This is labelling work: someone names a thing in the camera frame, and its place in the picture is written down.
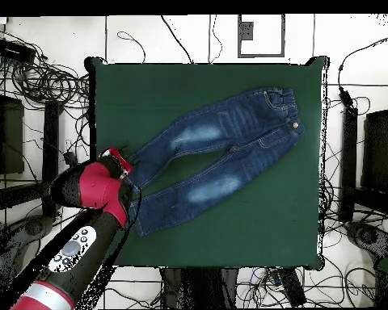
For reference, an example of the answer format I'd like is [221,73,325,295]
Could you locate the blue denim jeans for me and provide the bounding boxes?
[125,86,306,238]

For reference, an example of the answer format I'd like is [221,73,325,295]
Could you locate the black power strip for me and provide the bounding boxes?
[63,150,80,167]

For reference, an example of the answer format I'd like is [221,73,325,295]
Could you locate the dark green table cloth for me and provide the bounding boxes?
[88,54,331,270]

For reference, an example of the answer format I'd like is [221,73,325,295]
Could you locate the black rectangular box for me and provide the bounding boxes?
[0,38,36,64]

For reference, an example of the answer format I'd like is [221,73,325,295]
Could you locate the short black bar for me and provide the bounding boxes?
[276,268,307,308]

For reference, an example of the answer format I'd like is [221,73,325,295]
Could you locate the long black bar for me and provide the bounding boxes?
[338,106,359,224]

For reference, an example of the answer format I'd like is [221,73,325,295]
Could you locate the black frame stand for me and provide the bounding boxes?
[0,72,64,224]

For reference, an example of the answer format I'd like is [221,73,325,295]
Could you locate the looped thin black cable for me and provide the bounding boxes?
[116,31,147,64]

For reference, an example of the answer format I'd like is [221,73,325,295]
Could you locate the black cable tangle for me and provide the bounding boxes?
[0,27,91,111]

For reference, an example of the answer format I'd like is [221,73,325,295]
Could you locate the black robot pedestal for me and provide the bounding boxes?
[161,267,240,309]

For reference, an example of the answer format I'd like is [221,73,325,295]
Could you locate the grey square floor frame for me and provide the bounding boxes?
[237,14,286,59]

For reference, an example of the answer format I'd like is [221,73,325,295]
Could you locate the black cable with adapter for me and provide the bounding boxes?
[337,31,388,109]

